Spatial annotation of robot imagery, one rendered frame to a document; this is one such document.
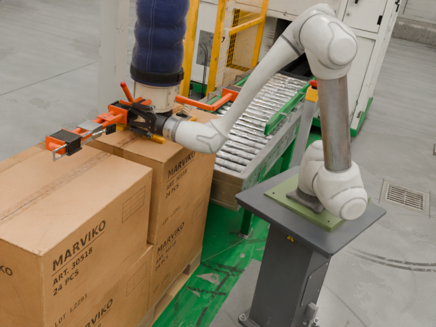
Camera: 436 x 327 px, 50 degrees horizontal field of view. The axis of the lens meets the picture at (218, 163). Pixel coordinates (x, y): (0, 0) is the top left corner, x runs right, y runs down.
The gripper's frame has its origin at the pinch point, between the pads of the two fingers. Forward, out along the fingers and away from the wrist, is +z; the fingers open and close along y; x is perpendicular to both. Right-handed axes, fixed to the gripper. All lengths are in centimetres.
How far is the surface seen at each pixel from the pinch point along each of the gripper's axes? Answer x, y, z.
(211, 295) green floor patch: 37, 108, -38
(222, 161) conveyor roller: 85, 54, -15
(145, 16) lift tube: 16.2, -34.8, 1.9
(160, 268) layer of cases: 6, 74, -21
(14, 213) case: -59, 14, -2
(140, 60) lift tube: 15.9, -17.1, 2.8
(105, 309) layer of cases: -37, 62, -21
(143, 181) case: -15.5, 16.5, -20.8
